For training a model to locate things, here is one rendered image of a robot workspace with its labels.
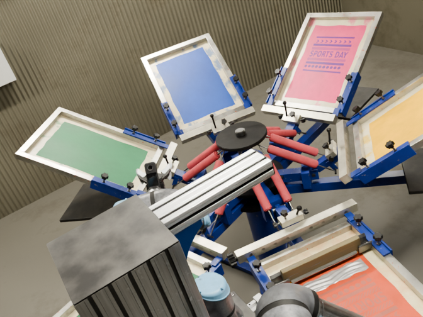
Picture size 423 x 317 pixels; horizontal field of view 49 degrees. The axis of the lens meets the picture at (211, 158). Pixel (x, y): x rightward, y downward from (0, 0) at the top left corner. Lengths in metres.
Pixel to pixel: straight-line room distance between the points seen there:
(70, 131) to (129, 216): 2.17
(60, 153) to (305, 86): 1.72
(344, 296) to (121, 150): 1.74
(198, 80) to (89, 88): 2.11
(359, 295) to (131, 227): 1.35
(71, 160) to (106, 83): 2.58
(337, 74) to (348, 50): 0.19
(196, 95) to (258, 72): 3.01
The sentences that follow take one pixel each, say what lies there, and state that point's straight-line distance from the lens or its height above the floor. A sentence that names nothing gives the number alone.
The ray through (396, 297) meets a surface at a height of 0.95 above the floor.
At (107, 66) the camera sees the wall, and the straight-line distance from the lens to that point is 5.51.
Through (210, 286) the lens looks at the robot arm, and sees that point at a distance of 1.66.
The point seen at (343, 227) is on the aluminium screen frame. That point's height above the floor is 0.99.
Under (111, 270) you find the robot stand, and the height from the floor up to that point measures 2.03.
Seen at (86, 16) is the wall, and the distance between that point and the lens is 5.37.
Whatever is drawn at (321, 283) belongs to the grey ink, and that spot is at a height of 0.96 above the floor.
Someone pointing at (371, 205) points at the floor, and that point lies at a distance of 4.13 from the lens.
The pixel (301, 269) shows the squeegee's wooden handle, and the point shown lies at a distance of 2.25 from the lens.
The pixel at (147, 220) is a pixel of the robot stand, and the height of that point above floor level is 2.03.
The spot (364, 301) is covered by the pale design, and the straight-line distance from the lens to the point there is 2.21.
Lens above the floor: 2.67
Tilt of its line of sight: 31 degrees down
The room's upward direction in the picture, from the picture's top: 18 degrees counter-clockwise
